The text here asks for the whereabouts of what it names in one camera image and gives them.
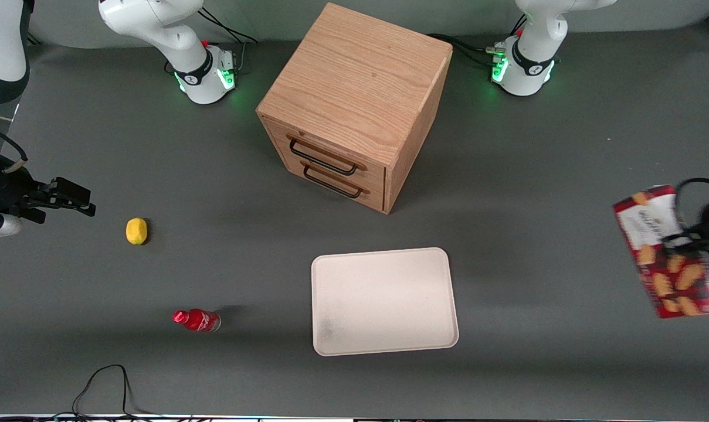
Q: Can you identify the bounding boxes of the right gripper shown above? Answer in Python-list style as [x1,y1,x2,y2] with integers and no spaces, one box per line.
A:
[0,157,96,225]

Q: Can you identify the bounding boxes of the red cookie box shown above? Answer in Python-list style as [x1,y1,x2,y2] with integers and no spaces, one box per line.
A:
[613,185,709,319]

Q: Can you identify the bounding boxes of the white rectangular tray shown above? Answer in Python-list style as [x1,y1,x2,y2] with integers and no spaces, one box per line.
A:
[311,247,459,357]

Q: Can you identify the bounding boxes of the yellow lemon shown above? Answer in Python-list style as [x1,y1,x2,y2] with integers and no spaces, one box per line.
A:
[125,217,148,246]

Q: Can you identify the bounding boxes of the red cola bottle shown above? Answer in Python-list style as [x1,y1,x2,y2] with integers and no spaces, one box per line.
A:
[172,308,221,333]

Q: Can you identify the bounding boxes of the wooden lower drawer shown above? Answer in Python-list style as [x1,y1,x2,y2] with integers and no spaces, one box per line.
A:
[269,147,386,212]

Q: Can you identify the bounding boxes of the wooden drawer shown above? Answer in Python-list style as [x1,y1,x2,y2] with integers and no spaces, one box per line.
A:
[269,147,386,212]
[263,119,387,189]

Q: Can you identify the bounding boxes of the wooden upper drawer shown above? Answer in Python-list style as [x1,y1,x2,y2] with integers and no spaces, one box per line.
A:
[263,119,387,189]

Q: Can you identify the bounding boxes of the wooden drawer cabinet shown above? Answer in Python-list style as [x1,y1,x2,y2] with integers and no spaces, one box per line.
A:
[256,3,453,215]

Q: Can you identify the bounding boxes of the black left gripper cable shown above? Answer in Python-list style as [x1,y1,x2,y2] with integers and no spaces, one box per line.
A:
[673,177,709,261]

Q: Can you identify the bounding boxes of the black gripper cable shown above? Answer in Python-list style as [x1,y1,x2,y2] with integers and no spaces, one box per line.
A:
[673,177,709,261]
[0,123,28,174]

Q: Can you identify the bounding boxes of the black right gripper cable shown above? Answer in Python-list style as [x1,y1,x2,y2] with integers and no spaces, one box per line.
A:
[0,123,28,174]

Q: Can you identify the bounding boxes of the thin black table cable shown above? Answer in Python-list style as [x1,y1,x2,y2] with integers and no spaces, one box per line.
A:
[72,364,176,420]

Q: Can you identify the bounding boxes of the black right arm base cables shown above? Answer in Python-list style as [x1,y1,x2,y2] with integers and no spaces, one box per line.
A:
[199,6,260,74]

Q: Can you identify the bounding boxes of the black arm base cables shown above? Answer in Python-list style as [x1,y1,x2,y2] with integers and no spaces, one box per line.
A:
[426,32,507,69]
[199,6,260,74]

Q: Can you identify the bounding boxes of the black upper drawer handle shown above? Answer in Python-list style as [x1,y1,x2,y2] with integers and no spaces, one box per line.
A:
[286,135,367,176]

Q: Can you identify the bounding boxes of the black drawer handle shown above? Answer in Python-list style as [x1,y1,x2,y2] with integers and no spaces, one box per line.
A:
[286,135,367,176]
[301,164,370,200]

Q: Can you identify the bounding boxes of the black lower drawer handle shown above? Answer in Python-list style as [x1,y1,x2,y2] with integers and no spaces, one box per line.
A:
[301,164,370,200]

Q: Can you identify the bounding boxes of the black left arm base cables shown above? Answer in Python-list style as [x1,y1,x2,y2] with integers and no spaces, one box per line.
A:
[426,32,507,69]

